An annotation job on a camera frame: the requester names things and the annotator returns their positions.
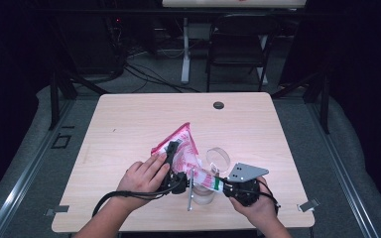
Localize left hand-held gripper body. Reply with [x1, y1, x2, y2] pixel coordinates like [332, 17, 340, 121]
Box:
[160, 168, 194, 212]

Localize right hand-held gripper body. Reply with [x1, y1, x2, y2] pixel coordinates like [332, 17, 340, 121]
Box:
[227, 162, 270, 207]

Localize white plastic bag red print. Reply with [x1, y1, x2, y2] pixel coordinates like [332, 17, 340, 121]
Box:
[150, 122, 226, 193]

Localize clear jar with beige lid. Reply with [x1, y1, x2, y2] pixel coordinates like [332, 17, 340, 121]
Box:
[190, 147, 231, 206]

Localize person's right hand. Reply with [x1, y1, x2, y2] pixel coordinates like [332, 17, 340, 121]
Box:
[229, 178, 280, 229]

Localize person's left hand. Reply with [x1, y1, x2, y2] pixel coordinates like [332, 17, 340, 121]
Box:
[117, 152, 172, 211]

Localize black folding chair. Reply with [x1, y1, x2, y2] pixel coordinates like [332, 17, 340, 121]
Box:
[205, 13, 281, 93]

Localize white desk with metal legs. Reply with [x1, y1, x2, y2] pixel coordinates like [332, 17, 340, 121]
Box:
[162, 0, 307, 85]

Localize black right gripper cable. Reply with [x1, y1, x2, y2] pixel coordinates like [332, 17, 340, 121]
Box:
[257, 179, 282, 214]

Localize metal table corner bracket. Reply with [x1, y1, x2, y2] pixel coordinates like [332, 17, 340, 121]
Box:
[45, 204, 70, 216]
[297, 197, 320, 213]

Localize black floor cables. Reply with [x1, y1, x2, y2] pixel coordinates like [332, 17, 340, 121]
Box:
[123, 46, 201, 94]

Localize metal floor rail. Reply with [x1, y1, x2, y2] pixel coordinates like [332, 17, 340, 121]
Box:
[0, 98, 75, 238]
[306, 102, 380, 238]

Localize black metal stand frame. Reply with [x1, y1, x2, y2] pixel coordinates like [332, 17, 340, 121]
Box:
[49, 68, 111, 131]
[271, 70, 331, 135]

